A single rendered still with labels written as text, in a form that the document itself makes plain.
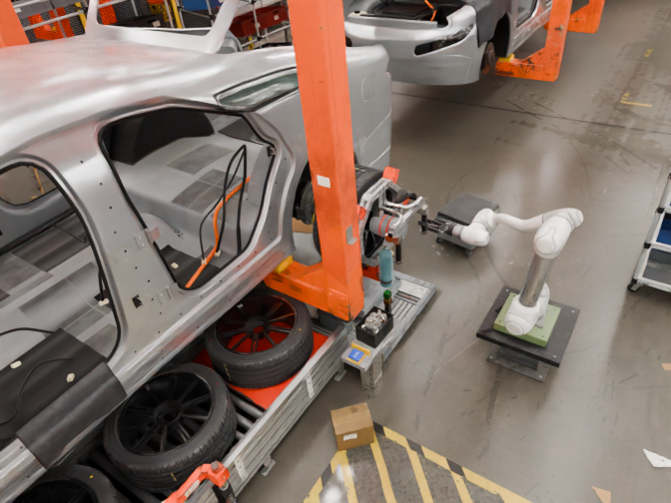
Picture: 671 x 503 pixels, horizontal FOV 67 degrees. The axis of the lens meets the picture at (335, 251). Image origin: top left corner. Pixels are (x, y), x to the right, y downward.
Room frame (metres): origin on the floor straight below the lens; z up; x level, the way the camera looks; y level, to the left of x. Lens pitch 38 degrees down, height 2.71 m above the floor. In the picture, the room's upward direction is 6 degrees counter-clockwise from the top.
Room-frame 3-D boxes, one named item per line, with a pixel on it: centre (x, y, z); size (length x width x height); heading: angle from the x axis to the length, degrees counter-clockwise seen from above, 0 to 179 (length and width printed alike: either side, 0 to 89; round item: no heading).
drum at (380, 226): (2.56, -0.35, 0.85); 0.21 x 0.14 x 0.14; 52
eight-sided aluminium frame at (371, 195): (2.61, -0.29, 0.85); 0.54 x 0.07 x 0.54; 142
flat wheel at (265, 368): (2.20, 0.53, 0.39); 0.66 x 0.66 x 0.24
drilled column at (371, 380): (1.99, -0.14, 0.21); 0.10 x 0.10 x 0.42; 52
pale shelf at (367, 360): (2.02, -0.16, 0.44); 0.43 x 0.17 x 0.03; 142
